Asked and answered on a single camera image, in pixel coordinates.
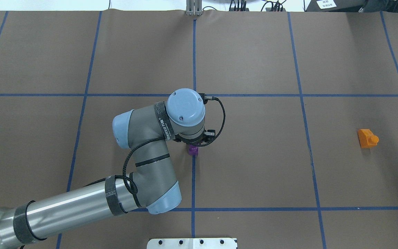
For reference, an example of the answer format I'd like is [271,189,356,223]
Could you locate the purple trapezoid block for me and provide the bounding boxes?
[188,145,199,156]

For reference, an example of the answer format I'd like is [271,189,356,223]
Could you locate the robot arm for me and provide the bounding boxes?
[0,88,216,249]

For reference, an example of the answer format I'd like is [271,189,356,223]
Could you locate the orange trapezoid block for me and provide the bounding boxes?
[357,129,380,149]

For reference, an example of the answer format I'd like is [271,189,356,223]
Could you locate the aluminium frame post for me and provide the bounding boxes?
[185,0,203,16]

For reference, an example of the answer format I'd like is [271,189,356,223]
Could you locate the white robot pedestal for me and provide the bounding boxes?
[146,238,238,249]

